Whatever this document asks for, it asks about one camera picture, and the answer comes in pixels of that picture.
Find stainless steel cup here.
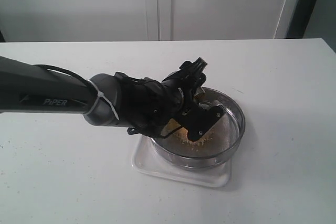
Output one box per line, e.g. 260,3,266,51
163,70,221,113

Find yellow and white grains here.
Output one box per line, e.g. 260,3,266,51
161,119,216,150

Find white cable tie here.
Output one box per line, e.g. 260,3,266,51
85,80,120,120

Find white square tray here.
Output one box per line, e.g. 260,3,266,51
132,136,232,188

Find round metal sieve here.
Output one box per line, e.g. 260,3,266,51
151,88,246,169

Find white cabinet doors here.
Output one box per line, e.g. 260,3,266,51
1,0,298,42

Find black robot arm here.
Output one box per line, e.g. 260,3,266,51
1,57,225,142

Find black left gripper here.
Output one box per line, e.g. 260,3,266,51
115,58,226,142

